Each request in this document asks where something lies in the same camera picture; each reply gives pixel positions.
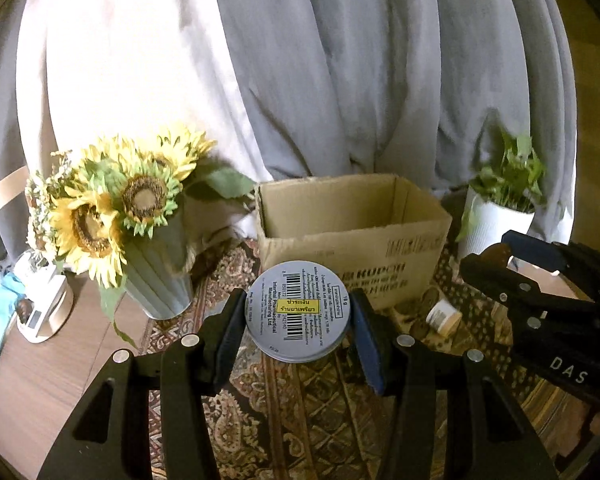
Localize cardboard box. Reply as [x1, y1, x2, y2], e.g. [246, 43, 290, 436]
[253, 174, 454, 312]

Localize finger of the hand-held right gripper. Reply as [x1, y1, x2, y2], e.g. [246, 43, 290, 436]
[500, 229, 600, 307]
[459, 246, 596, 322]

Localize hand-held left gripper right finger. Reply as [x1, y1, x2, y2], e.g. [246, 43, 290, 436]
[349, 289, 564, 480]

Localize potted plant in white pot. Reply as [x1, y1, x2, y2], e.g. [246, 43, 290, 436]
[455, 129, 549, 262]

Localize small jar with cream lid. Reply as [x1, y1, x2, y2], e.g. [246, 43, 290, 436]
[426, 299, 464, 337]

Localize round metal tin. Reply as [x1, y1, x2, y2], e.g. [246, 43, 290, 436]
[244, 260, 354, 364]

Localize sunflower bouquet in green vase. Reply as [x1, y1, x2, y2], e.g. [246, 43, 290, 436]
[24, 122, 257, 322]

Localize patterned table runner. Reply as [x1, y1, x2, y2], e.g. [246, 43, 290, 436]
[140, 237, 600, 480]

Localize grey curtain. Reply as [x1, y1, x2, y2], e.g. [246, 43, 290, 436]
[207, 0, 579, 228]
[0, 0, 36, 263]

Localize beige curtain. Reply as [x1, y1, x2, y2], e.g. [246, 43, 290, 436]
[15, 0, 273, 261]

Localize small white remote control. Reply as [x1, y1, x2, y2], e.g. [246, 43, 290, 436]
[22, 310, 46, 338]

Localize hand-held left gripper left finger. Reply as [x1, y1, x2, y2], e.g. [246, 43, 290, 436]
[35, 287, 249, 480]

